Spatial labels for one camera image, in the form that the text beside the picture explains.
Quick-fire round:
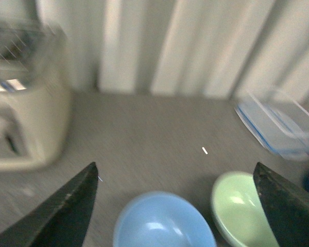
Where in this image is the cream toaster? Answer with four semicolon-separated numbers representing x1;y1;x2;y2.
0;20;73;172

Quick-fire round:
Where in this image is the clear plastic container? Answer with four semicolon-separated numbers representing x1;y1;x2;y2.
247;87;309;145

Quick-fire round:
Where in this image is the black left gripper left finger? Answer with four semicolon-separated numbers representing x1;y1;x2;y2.
0;162;98;246

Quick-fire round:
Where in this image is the white curtain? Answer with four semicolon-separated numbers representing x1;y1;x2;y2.
0;1;309;103

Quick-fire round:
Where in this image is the container lid with blue seal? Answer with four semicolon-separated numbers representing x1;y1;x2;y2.
235;102;309;161

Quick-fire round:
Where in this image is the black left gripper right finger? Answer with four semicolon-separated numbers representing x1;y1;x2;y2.
253;162;309;246

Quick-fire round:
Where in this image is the blue bowl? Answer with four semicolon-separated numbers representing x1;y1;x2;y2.
113;191;217;246

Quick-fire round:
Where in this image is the green bowl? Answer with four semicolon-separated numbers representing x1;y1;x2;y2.
211;171;279;246

